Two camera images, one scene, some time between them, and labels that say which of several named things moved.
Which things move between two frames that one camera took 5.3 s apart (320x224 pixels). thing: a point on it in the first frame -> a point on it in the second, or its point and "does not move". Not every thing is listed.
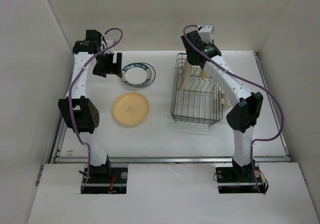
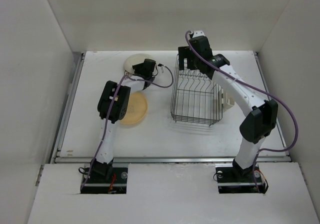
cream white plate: [187, 76] -> [135, 59]
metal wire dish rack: [195, 99] does not move
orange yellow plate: [130, 108] does not move
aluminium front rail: [171, 159] does not move
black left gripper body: [104, 64] -> [137, 69]
